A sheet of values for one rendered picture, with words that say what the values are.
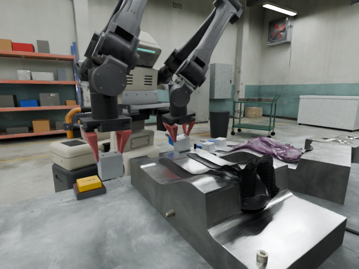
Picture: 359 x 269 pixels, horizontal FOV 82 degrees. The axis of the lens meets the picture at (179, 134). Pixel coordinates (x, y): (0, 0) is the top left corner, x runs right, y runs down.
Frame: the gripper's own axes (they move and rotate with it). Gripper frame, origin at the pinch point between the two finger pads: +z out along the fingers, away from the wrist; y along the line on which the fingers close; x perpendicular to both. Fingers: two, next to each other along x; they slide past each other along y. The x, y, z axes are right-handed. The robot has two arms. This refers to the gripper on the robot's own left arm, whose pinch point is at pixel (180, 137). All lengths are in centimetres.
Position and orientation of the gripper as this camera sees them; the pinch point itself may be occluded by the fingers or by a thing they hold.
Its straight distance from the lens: 74.3
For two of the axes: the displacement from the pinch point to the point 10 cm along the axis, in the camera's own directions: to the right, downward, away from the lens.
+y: 8.2, -2.8, 5.0
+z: 0.6, 9.1, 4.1
